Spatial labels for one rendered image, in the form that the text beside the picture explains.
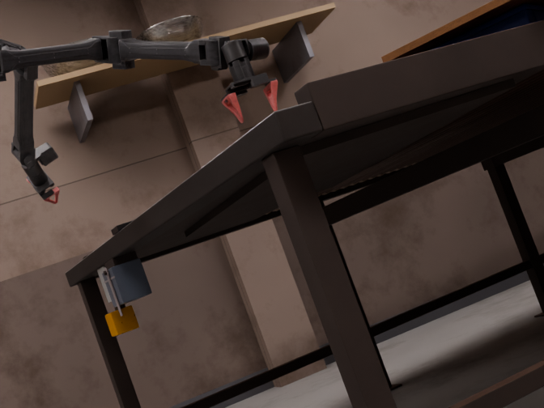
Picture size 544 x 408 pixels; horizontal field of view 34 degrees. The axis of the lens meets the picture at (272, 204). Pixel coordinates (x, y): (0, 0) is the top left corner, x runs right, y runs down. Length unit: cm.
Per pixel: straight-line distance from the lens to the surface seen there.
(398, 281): 563
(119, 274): 285
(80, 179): 522
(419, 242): 572
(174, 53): 244
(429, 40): 215
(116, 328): 304
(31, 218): 516
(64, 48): 262
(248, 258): 517
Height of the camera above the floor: 65
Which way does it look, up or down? 4 degrees up
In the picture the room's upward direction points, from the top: 20 degrees counter-clockwise
